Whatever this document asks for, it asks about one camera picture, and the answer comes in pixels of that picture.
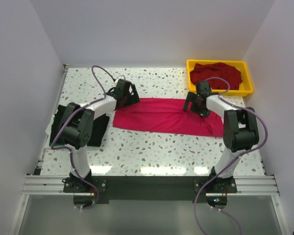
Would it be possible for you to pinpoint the yellow plastic bin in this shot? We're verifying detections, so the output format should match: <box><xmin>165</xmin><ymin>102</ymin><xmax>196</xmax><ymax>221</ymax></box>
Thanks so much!
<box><xmin>186</xmin><ymin>59</ymin><xmax>253</xmax><ymax>97</ymax></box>

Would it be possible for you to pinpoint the folded black t shirt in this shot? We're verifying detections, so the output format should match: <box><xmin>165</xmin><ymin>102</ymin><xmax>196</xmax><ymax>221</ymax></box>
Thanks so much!
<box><xmin>49</xmin><ymin>105</ymin><xmax>110</xmax><ymax>147</ymax></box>

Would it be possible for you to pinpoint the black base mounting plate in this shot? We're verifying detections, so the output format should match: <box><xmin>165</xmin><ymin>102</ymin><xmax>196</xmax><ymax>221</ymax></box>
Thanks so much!
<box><xmin>62</xmin><ymin>175</ymin><xmax>238</xmax><ymax>206</ymax></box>

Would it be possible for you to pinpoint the white folded t shirt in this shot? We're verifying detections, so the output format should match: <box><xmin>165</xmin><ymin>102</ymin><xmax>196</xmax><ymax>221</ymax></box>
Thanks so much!
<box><xmin>45</xmin><ymin>119</ymin><xmax>54</xmax><ymax>137</ymax></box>

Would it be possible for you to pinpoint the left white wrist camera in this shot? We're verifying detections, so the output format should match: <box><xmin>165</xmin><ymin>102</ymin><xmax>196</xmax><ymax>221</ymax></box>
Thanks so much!
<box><xmin>114</xmin><ymin>75</ymin><xmax>126</xmax><ymax>85</ymax></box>

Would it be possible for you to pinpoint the pink t shirt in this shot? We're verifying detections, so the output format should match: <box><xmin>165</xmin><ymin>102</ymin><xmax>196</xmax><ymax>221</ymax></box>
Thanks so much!
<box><xmin>113</xmin><ymin>98</ymin><xmax>223</xmax><ymax>138</ymax></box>

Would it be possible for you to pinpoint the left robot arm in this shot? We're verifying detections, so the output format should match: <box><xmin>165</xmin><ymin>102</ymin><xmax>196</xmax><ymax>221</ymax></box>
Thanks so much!
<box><xmin>51</xmin><ymin>78</ymin><xmax>140</xmax><ymax>193</ymax></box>

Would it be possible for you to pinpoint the aluminium table frame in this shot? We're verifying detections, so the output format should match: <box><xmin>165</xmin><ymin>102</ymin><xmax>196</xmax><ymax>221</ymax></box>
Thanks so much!
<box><xmin>8</xmin><ymin>64</ymin><xmax>285</xmax><ymax>235</ymax></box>

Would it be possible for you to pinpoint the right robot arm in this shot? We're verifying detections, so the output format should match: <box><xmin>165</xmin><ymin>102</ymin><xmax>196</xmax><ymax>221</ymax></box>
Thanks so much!
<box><xmin>183</xmin><ymin>81</ymin><xmax>259</xmax><ymax>194</ymax></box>

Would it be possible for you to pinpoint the dark red t shirt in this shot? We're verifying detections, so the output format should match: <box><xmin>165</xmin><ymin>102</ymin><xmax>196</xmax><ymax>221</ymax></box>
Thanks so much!
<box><xmin>190</xmin><ymin>62</ymin><xmax>243</xmax><ymax>90</ymax></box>

